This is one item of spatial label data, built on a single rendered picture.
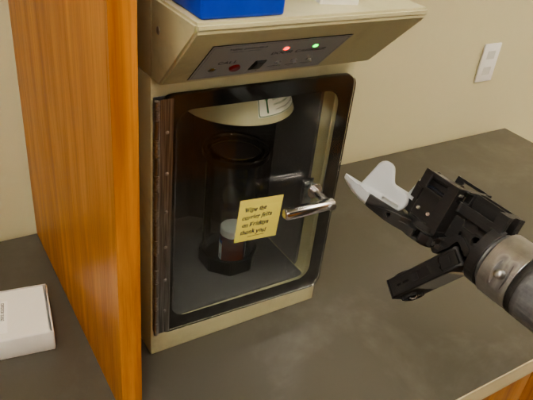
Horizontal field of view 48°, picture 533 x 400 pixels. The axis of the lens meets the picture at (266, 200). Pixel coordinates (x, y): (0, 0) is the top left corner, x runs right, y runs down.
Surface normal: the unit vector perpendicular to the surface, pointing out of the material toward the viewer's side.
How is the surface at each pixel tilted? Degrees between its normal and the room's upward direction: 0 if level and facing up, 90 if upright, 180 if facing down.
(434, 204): 69
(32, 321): 0
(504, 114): 90
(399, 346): 0
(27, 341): 90
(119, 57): 90
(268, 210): 90
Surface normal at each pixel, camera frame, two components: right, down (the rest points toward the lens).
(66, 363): 0.10, -0.84
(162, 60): -0.85, 0.21
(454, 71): 0.52, 0.50
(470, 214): -0.76, -0.11
